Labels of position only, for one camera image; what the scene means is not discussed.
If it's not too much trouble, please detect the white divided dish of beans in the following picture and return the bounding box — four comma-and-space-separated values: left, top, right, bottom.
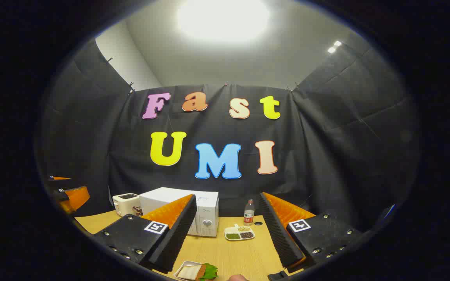
224, 224, 255, 241

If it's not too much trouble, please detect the white toaster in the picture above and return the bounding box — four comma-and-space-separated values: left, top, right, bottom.
112, 193, 143, 217

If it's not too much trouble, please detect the clear red label water bottle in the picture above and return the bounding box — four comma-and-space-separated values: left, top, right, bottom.
244, 199, 255, 226

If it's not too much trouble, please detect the white rectangular plate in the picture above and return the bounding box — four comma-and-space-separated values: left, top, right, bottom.
173, 261, 204, 281

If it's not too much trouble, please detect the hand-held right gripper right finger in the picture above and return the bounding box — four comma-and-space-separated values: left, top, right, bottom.
259, 192, 363, 273

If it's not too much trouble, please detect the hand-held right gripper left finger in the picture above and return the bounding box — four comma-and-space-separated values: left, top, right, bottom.
92, 194, 197, 273

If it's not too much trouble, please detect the white microwave oven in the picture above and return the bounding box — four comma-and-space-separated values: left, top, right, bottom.
139, 187, 220, 237

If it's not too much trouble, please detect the large ceiling light panel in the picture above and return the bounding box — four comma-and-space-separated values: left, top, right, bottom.
178, 0, 270, 41

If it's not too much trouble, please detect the black backdrop cloth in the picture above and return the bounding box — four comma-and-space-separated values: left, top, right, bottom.
39, 37, 421, 235

